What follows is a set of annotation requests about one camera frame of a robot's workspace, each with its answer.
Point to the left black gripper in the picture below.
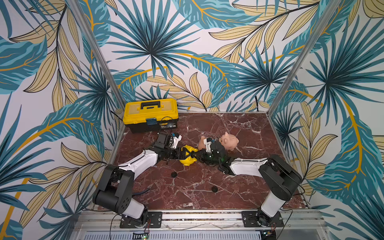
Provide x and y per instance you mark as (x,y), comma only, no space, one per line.
(183,156)

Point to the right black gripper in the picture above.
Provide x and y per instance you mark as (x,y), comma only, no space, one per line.
(204,155)

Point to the orange piggy bank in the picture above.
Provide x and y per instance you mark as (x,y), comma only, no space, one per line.
(201,144)

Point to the yellow piggy bank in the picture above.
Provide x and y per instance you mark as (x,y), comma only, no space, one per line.
(188,155)

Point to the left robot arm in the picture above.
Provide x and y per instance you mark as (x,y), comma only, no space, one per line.
(115,189)

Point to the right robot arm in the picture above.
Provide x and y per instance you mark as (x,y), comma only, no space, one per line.
(282,180)

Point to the pink piggy bank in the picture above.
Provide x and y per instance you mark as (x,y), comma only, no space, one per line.
(229,141)

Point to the yellow black toolbox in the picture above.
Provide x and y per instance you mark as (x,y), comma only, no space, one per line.
(150,116)

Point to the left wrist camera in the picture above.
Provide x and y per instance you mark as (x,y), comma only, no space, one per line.
(165,140)

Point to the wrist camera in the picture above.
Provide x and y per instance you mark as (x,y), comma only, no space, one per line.
(207,142)
(165,140)

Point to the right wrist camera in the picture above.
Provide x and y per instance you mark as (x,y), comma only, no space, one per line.
(207,142)

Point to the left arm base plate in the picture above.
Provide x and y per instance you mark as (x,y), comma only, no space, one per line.
(152,220)

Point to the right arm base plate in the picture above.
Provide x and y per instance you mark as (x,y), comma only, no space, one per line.
(255,219)

